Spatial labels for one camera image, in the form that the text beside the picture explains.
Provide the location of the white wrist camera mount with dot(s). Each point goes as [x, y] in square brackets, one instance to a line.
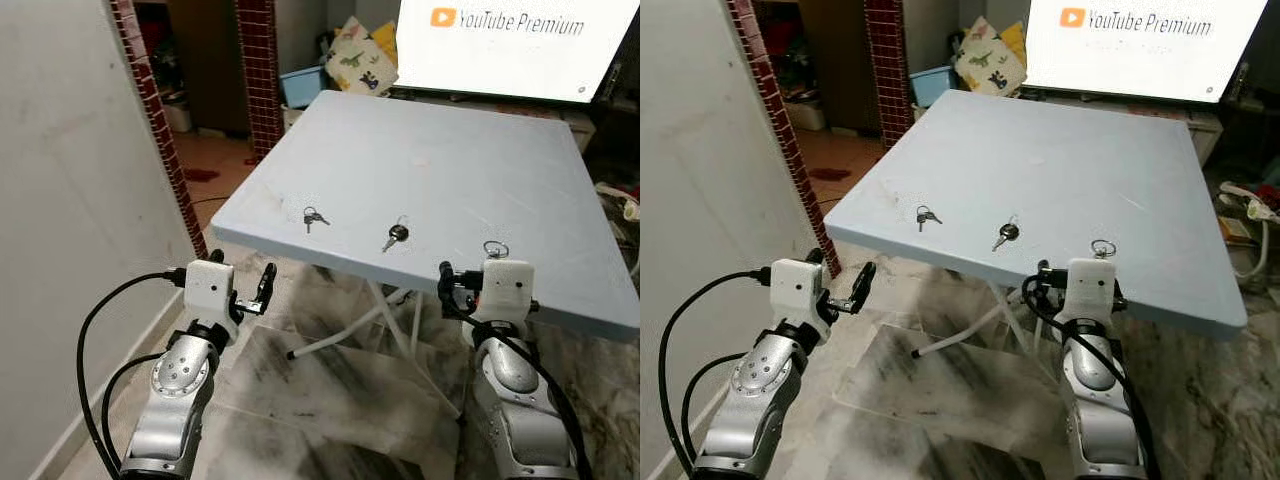
[505, 290]
[1090, 286]
[795, 285]
[208, 286]

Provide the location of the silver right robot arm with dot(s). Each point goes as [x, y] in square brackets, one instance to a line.
[1086, 372]
[510, 375]

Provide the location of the large television screen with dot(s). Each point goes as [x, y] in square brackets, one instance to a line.
[500, 60]
[1130, 60]

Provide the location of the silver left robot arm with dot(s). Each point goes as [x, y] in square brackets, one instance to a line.
[180, 378]
[750, 382]

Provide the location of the blue plastic box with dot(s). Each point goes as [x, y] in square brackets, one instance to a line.
[930, 86]
[300, 88]

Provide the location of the white plastic bin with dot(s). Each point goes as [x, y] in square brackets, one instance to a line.
[806, 115]
[179, 116]

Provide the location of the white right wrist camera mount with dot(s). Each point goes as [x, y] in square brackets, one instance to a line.
[1090, 286]
[505, 290]

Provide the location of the light blue folding table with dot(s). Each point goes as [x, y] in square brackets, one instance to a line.
[1050, 170]
[450, 170]

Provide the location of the dinosaur print pillow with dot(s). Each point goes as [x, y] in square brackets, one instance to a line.
[990, 60]
[360, 60]

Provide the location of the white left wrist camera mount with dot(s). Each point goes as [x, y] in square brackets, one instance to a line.
[795, 285]
[208, 286]

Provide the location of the white power strip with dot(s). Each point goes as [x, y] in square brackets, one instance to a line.
[1240, 195]
[628, 208]

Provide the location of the thin red brick tile pillar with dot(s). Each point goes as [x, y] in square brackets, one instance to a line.
[152, 100]
[773, 100]

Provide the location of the small silver key pair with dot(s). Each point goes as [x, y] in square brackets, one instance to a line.
[923, 214]
[311, 216]

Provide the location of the wide red brick tile pillar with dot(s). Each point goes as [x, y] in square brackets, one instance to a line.
[888, 80]
[258, 80]

